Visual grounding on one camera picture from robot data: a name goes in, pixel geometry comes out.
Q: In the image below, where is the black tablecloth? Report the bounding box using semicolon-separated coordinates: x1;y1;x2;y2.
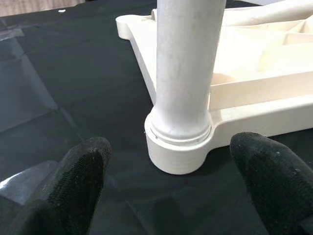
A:
0;0;313;235

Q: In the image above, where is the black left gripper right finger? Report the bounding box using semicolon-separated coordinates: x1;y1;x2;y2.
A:
229;131;313;235

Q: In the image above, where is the white plastic table top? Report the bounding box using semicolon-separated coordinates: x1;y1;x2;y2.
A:
115;0;313;175

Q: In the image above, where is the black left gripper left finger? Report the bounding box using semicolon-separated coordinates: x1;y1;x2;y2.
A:
0;136;112;235

